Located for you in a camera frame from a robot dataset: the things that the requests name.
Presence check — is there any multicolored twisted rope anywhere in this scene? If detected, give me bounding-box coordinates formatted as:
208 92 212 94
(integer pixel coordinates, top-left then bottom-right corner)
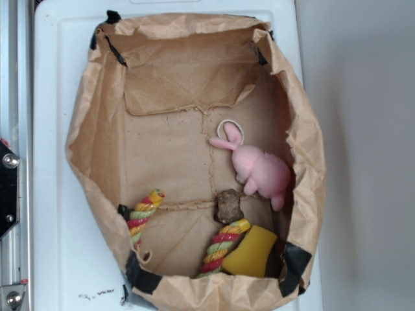
126 187 252 279

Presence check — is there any pink plush bunny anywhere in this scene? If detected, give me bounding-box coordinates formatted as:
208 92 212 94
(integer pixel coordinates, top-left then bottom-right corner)
209 119 291 212

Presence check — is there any black metal bracket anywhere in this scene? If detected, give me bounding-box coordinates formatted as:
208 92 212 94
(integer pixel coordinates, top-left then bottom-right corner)
0 138 20 239

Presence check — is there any yellow plastic cup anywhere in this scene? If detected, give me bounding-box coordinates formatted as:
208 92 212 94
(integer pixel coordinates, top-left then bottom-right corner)
222 225 278 278

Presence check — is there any aluminium frame rail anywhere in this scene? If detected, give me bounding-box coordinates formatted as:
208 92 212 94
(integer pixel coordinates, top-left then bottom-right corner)
1 1 35 310

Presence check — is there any brown rock lump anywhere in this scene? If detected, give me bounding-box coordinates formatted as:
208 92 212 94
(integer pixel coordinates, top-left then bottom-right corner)
215 189 244 224

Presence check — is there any brown paper bag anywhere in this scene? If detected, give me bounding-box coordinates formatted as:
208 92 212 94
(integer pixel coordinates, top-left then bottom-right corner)
65 11 326 310

